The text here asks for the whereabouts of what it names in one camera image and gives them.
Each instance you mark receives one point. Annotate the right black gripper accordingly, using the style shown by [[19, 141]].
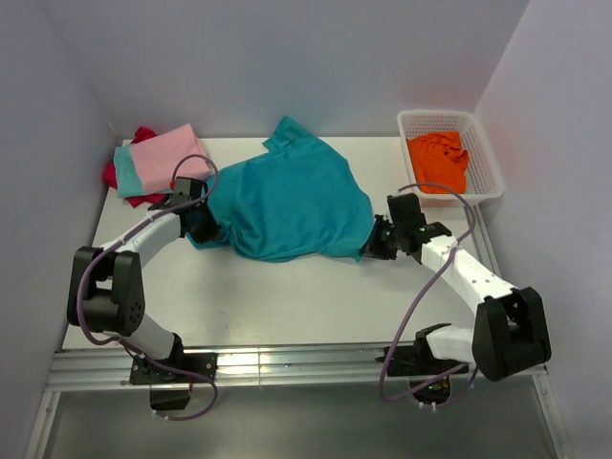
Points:
[[373, 247]]

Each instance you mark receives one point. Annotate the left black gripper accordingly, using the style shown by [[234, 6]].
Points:
[[211, 233]]

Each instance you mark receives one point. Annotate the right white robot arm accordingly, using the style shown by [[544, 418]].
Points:
[[509, 333]]

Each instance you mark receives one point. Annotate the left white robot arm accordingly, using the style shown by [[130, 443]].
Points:
[[106, 295]]

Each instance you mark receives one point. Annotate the folded pink t shirt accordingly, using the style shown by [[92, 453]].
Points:
[[183, 150]]

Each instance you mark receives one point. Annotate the folded light teal t shirt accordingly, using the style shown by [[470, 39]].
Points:
[[141, 171]]

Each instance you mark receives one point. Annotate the folded red t shirt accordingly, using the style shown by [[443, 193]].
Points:
[[109, 176]]

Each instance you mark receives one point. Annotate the orange crumpled t shirt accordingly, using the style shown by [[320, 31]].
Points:
[[439, 161]]

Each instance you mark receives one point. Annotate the white plastic basket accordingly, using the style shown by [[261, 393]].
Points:
[[484, 181]]

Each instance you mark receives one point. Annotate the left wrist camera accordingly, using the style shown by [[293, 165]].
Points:
[[187, 189]]

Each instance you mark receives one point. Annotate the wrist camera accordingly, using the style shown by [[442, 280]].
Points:
[[405, 211], [187, 189]]

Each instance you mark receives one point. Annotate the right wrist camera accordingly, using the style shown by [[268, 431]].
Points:
[[405, 211]]

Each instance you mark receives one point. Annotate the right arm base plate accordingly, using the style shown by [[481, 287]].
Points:
[[416, 360]]

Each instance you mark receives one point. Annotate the aluminium mounting rail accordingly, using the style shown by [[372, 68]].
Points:
[[110, 368]]

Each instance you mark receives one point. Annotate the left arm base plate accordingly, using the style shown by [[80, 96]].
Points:
[[191, 368]]

